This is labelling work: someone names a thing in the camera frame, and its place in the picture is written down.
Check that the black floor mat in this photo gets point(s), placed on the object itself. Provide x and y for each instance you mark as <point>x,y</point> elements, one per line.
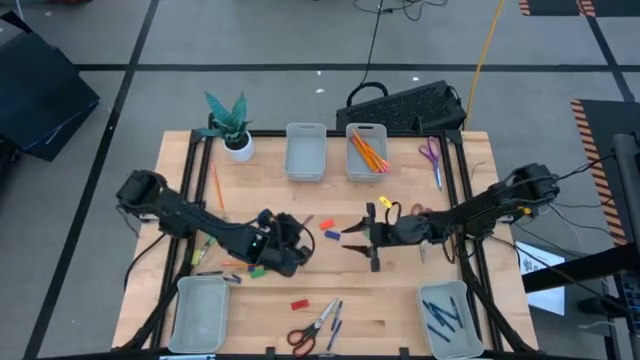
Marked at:
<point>40,95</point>

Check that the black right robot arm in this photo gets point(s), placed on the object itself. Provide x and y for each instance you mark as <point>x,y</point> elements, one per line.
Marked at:
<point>480,210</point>

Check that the grey post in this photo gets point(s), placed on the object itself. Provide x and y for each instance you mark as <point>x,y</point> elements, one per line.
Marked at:
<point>627,170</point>

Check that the green plant in white pot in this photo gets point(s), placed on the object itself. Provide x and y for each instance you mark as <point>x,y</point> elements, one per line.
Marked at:
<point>240,150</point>

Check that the black and red scissors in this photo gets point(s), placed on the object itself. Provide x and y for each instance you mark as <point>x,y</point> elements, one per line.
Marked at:
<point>314,330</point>

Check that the grey plastic bin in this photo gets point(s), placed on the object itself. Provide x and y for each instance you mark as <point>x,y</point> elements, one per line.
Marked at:
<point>200,315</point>
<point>360,172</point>
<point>470,345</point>
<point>305,155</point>

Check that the orange eraser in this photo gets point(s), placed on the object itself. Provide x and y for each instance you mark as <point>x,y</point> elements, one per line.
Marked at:
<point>327,224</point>

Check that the black hazard striped mat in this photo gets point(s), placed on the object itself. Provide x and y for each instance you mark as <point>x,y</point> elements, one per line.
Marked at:
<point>600,150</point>
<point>550,6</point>

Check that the purple scissors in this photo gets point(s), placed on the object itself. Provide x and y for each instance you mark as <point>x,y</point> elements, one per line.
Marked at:
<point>436,170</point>

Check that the white sheet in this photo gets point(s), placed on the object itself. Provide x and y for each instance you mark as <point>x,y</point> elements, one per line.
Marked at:
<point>550,300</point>

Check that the red eraser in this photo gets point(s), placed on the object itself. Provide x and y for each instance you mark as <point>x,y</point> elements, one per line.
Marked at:
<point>300,304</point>

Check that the green eraser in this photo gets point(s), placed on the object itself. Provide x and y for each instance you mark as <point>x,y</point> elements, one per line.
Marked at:
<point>258,274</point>

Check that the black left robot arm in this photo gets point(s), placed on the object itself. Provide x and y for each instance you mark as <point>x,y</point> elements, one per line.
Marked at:
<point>200,222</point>

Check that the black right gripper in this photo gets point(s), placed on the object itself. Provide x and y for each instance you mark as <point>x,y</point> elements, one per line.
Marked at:
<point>400,232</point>

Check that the black beam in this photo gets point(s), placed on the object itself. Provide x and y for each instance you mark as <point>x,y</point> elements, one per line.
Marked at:
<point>575,272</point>

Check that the purple eraser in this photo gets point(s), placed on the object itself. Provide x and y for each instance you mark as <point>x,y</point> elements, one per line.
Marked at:
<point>332,235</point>

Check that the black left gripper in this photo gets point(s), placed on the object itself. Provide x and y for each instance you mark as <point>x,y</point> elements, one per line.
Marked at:
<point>285,250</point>

